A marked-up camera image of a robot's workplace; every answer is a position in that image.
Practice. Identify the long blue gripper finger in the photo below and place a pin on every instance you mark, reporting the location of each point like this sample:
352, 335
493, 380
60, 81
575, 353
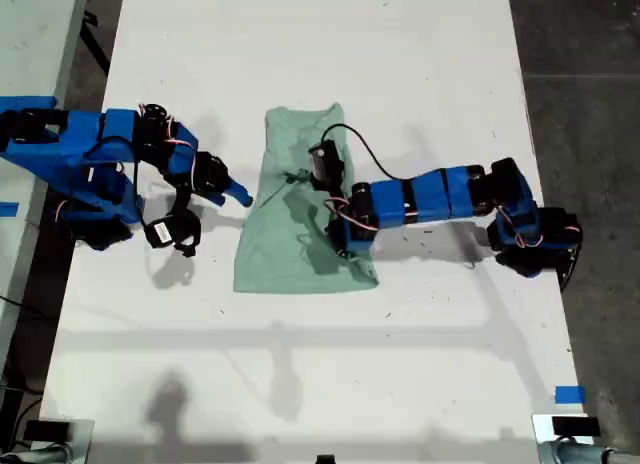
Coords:
241, 194

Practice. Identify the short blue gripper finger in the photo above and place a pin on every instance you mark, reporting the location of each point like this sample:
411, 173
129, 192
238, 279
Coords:
218, 199

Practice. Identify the pale green T-shirt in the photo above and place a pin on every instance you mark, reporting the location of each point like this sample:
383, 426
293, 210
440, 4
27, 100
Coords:
280, 254

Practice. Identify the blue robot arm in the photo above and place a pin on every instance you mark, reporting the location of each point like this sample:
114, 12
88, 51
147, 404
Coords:
75, 154
430, 199

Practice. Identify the long blue tape strip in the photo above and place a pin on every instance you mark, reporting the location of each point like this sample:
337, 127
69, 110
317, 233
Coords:
27, 102

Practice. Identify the short blue tape strip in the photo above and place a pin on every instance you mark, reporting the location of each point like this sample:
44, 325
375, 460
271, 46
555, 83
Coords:
9, 210

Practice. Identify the white side table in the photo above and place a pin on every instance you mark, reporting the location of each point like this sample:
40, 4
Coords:
30, 34

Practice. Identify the blue tape square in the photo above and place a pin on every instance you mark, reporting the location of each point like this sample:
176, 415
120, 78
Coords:
570, 394

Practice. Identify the silver metal plate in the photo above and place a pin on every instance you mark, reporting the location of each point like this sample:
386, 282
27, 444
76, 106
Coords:
542, 434

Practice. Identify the small black box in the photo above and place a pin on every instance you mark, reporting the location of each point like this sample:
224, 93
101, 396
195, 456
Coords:
575, 426
47, 430

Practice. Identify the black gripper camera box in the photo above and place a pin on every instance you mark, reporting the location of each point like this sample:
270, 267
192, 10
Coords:
326, 164
165, 231

